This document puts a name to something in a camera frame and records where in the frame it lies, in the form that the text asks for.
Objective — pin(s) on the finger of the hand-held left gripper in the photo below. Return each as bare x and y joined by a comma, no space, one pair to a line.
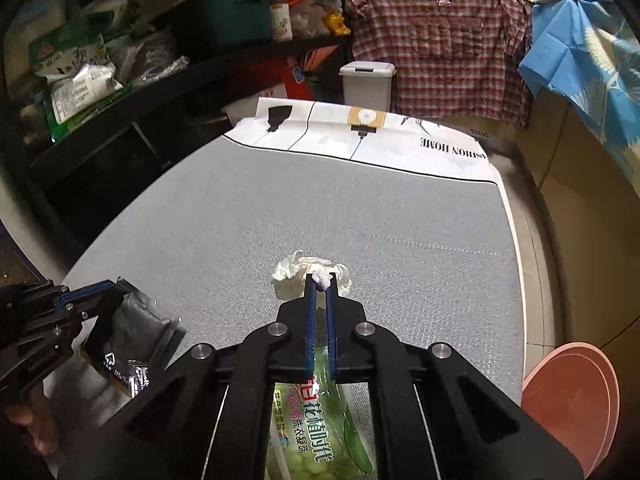
90,292
55,332

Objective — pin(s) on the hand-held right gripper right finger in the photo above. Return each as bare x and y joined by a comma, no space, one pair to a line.
332,330

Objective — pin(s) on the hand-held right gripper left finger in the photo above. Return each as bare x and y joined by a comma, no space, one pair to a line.
311,330

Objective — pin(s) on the white tissue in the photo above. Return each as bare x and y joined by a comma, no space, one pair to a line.
290,276

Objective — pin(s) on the dark grey foil packet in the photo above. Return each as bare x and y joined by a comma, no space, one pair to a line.
135,330

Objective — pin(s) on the person's left hand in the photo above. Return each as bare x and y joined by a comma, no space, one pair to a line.
30,425

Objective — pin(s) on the grey printed table cover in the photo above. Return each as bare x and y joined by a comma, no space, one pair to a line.
400,260

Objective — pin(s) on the green detergent pouch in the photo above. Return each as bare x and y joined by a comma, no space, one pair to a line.
320,435

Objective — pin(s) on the green labelled packet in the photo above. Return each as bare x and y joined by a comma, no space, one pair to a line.
80,102

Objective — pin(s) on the black shelf rack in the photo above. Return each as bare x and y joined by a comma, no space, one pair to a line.
150,97

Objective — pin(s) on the green white food bag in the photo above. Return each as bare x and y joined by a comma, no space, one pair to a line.
65,55

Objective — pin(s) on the clear crinkled plastic bag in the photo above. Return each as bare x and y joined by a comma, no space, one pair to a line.
150,57

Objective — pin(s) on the pink plastic basin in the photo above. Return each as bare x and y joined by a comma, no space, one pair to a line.
565,400

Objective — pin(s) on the white lidded bin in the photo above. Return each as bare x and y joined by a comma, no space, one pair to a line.
367,88

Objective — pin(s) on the red orange box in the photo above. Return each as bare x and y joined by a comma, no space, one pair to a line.
301,85

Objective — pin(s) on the red plaid shirt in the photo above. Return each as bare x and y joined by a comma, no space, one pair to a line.
440,50

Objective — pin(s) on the yellow toy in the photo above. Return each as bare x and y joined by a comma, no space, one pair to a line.
336,24

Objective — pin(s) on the teal storage box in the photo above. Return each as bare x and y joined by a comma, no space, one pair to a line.
235,20

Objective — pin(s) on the glass jar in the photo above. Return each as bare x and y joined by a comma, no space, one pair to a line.
281,22

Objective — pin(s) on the clear bag of white items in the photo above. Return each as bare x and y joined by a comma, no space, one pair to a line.
315,12

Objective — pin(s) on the blue patterned cloth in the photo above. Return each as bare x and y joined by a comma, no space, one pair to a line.
560,60

